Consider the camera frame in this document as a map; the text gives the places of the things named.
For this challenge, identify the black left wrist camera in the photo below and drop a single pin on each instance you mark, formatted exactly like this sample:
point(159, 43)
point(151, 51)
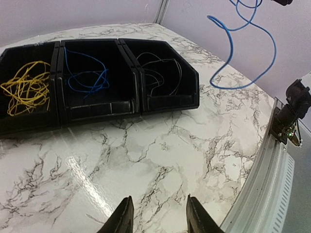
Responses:
point(284, 2)

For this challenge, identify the black storage bin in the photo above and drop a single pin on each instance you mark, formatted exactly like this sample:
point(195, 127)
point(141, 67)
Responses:
point(95, 81)
point(167, 82)
point(28, 89)

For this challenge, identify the aluminium front table rail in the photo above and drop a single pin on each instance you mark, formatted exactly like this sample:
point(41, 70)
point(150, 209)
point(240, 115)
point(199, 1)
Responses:
point(263, 202)

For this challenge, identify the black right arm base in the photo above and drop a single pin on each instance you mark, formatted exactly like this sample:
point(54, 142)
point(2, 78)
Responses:
point(285, 120)

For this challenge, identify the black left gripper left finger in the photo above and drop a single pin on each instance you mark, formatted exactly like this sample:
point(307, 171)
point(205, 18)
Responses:
point(121, 220)

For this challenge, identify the black right storage bin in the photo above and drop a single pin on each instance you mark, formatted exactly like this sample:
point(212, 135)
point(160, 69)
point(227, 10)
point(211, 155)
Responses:
point(167, 82)

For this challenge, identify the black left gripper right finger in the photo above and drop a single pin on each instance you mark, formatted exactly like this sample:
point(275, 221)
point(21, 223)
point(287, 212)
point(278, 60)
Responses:
point(198, 219)

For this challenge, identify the black left storage bin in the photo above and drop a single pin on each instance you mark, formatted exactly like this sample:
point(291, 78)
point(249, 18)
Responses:
point(28, 89)

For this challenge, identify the black middle storage bin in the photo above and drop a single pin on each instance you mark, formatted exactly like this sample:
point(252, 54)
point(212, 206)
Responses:
point(95, 81)

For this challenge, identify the aluminium right corner post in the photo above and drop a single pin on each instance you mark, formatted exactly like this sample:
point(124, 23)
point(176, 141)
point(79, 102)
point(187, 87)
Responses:
point(161, 11)

